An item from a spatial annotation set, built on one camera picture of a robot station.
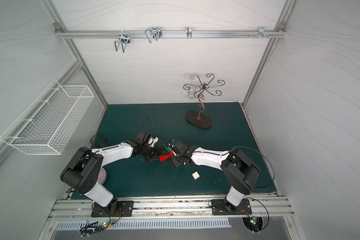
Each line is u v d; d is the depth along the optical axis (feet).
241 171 1.49
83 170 1.51
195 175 2.74
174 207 2.47
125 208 2.42
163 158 2.90
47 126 2.24
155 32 2.47
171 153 2.90
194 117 3.68
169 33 2.56
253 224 2.36
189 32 2.57
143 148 2.51
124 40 2.57
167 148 3.00
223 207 2.40
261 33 2.51
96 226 2.34
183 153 2.23
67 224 2.30
